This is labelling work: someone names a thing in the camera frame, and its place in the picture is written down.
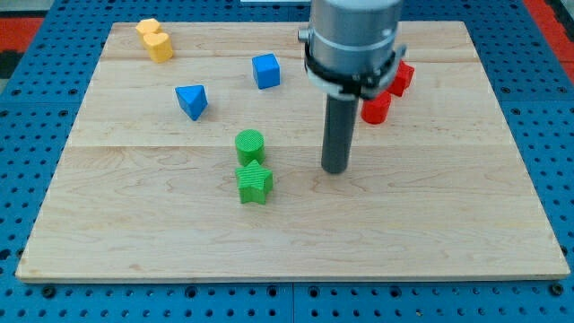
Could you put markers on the red cylinder block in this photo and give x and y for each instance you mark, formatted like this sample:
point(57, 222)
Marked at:
point(375, 111)

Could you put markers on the blue cube block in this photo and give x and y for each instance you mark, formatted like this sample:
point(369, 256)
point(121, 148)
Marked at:
point(266, 71)

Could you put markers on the red star block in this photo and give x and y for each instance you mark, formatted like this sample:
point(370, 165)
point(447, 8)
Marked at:
point(402, 80)

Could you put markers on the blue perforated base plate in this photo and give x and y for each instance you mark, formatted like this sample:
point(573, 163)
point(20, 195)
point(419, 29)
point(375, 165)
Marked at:
point(43, 95)

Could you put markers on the wooden board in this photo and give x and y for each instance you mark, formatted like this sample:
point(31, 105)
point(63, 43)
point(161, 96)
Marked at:
point(144, 194)

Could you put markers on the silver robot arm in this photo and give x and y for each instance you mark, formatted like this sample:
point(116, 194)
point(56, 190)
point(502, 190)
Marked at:
point(349, 47)

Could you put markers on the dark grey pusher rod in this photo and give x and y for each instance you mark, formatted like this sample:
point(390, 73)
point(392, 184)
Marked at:
point(338, 130)

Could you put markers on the blue triangle block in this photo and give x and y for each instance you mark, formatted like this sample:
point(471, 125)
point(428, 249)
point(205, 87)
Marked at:
point(192, 99)

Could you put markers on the yellow pentagon block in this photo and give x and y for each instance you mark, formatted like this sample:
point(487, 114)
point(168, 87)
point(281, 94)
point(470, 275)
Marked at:
point(146, 26)

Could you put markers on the green star block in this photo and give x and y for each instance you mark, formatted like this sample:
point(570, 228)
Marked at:
point(254, 183)

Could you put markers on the green cylinder block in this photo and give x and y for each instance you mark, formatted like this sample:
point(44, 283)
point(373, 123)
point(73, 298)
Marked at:
point(250, 146)

